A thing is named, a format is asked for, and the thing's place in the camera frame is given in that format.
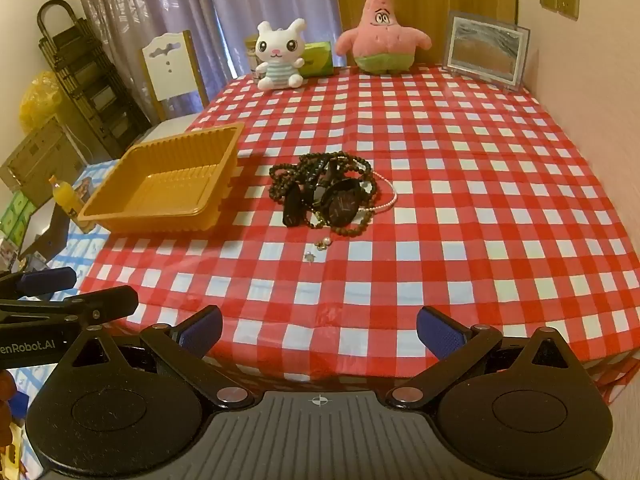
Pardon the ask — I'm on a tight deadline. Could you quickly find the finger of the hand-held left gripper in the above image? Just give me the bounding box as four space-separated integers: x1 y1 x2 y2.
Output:
0 285 140 333
0 267 78 300

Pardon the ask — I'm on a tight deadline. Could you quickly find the pink starfish plush toy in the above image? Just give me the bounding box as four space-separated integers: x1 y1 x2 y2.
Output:
334 0 433 73

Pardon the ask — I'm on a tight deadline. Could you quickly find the tall food jar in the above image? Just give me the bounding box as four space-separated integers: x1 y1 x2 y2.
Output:
244 35 263 78

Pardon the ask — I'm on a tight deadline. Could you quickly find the black folding rack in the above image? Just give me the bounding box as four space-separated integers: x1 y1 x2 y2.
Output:
37 0 151 161

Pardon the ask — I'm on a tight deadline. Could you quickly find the yellow plastic bag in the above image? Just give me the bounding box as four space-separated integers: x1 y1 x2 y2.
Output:
19 70 63 136

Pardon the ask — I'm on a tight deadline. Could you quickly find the pile of printed boxes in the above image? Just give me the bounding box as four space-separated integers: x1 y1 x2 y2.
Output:
0 237 47 276

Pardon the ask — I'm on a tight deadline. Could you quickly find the white wooden chair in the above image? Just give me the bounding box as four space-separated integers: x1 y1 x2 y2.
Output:
131 30 211 153

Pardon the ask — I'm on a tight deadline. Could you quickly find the person's left hand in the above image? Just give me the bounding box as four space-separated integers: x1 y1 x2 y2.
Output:
0 369 17 428

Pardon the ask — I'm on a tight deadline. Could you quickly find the brown cardboard box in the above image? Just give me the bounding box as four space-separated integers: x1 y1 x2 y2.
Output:
0 117 88 206

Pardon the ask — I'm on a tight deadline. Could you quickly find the stack of green boxes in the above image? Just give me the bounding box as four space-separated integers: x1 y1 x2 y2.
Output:
0 192 31 251

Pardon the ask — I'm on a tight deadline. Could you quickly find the purple sheer curtain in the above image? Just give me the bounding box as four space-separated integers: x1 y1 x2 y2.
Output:
70 0 343 121

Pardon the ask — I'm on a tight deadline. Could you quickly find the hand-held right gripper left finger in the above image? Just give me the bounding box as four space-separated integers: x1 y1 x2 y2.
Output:
60 305 256 408

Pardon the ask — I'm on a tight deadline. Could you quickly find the orange plastic tray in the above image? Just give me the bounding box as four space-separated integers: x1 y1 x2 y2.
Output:
76 122 246 233

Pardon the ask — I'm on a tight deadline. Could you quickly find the red checkered tablecloth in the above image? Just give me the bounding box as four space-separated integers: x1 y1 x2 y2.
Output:
82 62 640 406

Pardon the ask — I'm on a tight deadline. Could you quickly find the blue patterned cloth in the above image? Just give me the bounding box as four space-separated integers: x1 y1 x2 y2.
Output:
0 160 123 421

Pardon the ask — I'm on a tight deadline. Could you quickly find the black wristwatch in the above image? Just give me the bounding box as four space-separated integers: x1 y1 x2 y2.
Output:
282 177 364 229

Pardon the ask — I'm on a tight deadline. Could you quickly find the green tissue box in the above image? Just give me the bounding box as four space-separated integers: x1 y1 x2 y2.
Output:
299 41 335 78

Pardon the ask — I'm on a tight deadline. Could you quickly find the orange juice bottle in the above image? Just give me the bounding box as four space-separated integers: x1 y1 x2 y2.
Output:
48 175 86 221

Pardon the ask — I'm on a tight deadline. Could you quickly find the white pearl necklace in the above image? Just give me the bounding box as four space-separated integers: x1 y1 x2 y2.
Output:
356 170 399 217

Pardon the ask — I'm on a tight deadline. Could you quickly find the white bunny plush toy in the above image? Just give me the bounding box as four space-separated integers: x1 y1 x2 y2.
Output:
254 17 307 92

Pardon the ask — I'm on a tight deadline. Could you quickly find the framed sand picture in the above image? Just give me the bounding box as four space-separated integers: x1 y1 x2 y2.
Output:
442 10 531 92

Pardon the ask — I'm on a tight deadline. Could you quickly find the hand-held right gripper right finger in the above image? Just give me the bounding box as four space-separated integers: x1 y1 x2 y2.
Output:
385 305 586 411

